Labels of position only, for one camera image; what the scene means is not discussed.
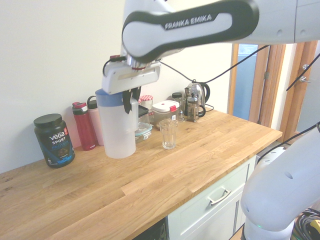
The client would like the clear glass mug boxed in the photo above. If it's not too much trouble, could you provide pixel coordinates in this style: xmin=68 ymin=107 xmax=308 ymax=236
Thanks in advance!
xmin=174 ymin=97 xmax=187 ymax=123

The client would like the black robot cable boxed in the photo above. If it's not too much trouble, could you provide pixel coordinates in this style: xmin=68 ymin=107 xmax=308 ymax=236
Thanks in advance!
xmin=102 ymin=43 xmax=320 ymax=157

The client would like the silver door handle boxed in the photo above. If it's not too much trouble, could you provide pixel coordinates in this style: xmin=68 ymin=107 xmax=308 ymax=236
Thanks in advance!
xmin=298 ymin=63 xmax=312 ymax=85

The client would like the jar with red checked lid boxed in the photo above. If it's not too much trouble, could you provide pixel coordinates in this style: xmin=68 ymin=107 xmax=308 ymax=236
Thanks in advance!
xmin=138 ymin=94 xmax=155 ymax=125

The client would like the white-lidded container with red clips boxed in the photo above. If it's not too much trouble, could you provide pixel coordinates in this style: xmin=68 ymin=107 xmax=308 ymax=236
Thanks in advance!
xmin=151 ymin=100 xmax=181 ymax=130

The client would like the red water bottle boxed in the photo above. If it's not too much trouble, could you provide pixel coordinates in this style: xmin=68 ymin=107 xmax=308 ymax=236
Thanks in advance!
xmin=72 ymin=101 xmax=97 ymax=152

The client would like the clear drinking glass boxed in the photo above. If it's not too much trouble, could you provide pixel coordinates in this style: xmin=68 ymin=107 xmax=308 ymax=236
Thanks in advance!
xmin=158 ymin=118 xmax=179 ymax=151

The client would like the pale green cabinet drawer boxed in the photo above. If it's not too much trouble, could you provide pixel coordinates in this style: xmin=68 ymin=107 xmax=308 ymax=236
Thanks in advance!
xmin=167 ymin=154 xmax=258 ymax=240

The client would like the wooden door frame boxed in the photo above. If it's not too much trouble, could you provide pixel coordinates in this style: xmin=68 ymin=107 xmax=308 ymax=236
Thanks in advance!
xmin=227 ymin=41 xmax=320 ymax=141

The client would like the steel electric kettle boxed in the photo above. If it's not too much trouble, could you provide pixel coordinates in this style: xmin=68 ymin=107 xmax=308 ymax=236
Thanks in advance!
xmin=184 ymin=79 xmax=212 ymax=111

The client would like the black dishwasher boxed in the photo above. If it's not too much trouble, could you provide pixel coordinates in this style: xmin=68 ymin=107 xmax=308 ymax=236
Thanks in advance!
xmin=146 ymin=216 xmax=169 ymax=240

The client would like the translucent pitcher with blue lid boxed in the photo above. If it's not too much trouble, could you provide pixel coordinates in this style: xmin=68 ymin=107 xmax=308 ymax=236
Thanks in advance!
xmin=94 ymin=88 xmax=140 ymax=160

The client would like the white door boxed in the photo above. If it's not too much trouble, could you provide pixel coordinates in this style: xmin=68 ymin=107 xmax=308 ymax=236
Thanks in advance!
xmin=294 ymin=41 xmax=320 ymax=137

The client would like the pink bottle with black cap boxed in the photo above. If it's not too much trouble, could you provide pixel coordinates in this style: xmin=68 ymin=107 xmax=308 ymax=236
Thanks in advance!
xmin=86 ymin=95 xmax=106 ymax=147

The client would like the glass French press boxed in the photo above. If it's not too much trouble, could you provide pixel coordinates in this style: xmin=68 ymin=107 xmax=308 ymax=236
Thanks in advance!
xmin=184 ymin=88 xmax=207 ymax=124

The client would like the coiled cable bundle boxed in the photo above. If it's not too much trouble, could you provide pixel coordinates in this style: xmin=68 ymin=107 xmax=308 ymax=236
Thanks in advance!
xmin=292 ymin=207 xmax=320 ymax=240

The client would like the silver drawer handle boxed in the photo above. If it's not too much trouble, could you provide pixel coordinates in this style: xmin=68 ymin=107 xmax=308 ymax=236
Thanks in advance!
xmin=206 ymin=187 xmax=232 ymax=206

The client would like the glass container with teal lid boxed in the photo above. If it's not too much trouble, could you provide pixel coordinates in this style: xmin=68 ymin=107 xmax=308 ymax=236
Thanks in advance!
xmin=134 ymin=123 xmax=154 ymax=144

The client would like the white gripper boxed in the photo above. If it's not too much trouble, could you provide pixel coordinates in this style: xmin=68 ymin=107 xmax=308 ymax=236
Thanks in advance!
xmin=100 ymin=61 xmax=162 ymax=115

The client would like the black Vega protein tub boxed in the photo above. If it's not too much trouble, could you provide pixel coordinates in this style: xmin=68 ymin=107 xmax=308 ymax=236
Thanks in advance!
xmin=33 ymin=113 xmax=76 ymax=169

